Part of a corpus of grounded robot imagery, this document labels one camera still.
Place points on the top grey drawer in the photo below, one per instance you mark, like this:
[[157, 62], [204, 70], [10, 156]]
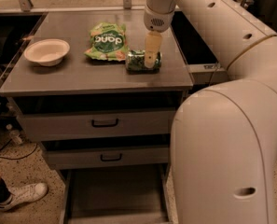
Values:
[[97, 124]]

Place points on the grey side bracket shelf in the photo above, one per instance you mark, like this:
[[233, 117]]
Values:
[[208, 73]]

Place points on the plastic bottle on floor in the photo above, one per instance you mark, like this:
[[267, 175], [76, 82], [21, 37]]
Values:
[[14, 134]]

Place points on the middle grey drawer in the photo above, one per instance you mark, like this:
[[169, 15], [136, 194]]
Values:
[[106, 157]]

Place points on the bottom grey open drawer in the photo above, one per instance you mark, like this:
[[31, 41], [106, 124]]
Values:
[[117, 195]]

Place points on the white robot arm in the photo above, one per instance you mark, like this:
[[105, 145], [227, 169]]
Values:
[[224, 137]]

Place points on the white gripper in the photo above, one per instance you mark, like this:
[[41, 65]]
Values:
[[156, 21]]

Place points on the white sneaker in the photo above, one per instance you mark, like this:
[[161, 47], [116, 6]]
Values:
[[13, 197]]

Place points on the green soda can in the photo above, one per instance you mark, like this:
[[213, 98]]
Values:
[[135, 62]]

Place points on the white paper bowl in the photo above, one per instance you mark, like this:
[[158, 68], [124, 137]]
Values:
[[48, 52]]

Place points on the grey drawer cabinet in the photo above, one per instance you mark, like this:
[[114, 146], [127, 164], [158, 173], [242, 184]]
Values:
[[79, 84]]

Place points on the green snack bag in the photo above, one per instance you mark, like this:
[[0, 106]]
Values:
[[108, 42]]

